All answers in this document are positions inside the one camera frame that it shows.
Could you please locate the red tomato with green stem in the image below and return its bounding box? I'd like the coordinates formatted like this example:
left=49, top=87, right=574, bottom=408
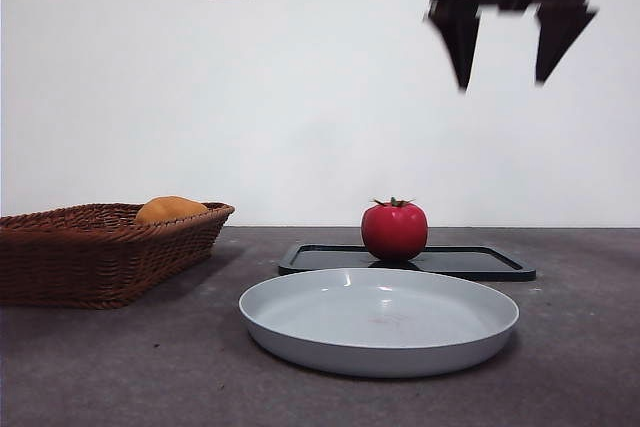
left=360, top=195, right=429, bottom=262

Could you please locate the black rectangular tray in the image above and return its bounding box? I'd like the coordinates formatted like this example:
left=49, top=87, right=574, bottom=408
left=277, top=244, right=537, bottom=283

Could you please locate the grey round plate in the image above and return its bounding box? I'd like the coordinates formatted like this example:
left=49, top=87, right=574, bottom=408
left=238, top=267, right=521, bottom=379

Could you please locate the orange bread roll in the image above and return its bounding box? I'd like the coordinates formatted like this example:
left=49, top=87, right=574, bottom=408
left=134, top=195, right=209, bottom=225

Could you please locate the brown wicker basket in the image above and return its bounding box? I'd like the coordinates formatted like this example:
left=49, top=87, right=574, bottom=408
left=0, top=202, right=236, bottom=309

